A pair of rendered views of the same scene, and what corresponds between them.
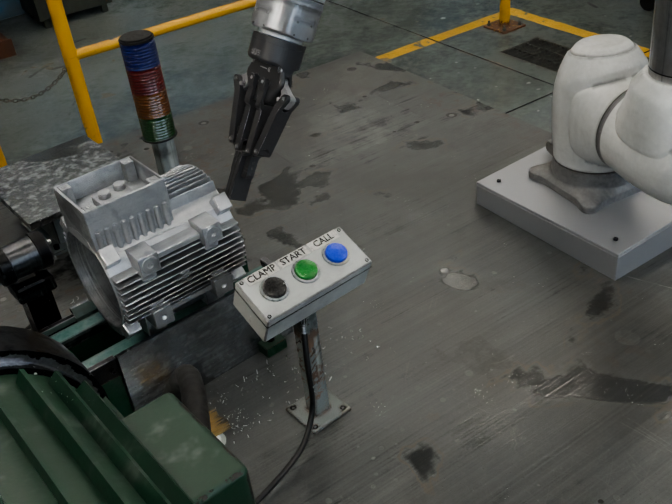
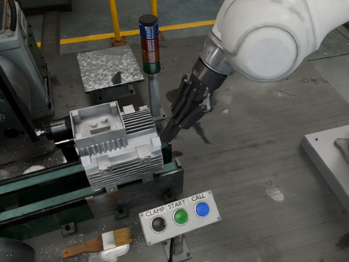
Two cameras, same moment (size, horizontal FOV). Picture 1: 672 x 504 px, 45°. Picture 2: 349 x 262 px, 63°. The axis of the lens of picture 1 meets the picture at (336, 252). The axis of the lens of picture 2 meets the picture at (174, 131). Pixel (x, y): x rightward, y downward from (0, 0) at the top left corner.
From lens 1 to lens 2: 0.58 m
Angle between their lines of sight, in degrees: 19
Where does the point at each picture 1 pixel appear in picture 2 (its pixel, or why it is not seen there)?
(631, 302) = not seen: outside the picture
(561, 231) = (339, 187)
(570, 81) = not seen: outside the picture
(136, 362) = (96, 201)
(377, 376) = (212, 240)
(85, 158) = (123, 59)
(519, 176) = (329, 140)
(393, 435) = not seen: outside the picture
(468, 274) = (280, 190)
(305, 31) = (229, 69)
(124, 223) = (97, 145)
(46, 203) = (96, 81)
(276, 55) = (206, 79)
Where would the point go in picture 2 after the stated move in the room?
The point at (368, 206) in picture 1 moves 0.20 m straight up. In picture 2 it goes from (245, 125) to (255, 87)
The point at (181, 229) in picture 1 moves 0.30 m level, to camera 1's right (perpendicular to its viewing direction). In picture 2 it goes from (130, 151) to (248, 180)
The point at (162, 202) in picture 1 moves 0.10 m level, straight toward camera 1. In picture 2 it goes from (122, 138) to (114, 172)
